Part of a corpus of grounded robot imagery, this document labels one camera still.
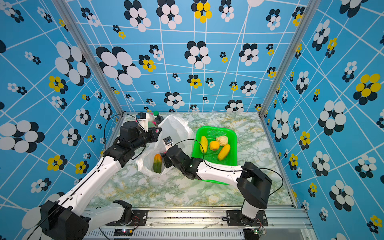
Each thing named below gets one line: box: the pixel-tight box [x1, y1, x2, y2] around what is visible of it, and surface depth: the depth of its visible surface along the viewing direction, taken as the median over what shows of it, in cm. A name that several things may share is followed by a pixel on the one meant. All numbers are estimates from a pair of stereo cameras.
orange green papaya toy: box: [153, 153, 163, 174], surface depth 91 cm
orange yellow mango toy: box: [209, 140, 220, 151], surface depth 97 cm
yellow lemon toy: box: [199, 135, 208, 154], surface depth 98 cm
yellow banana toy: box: [218, 144, 231, 161], surface depth 94 cm
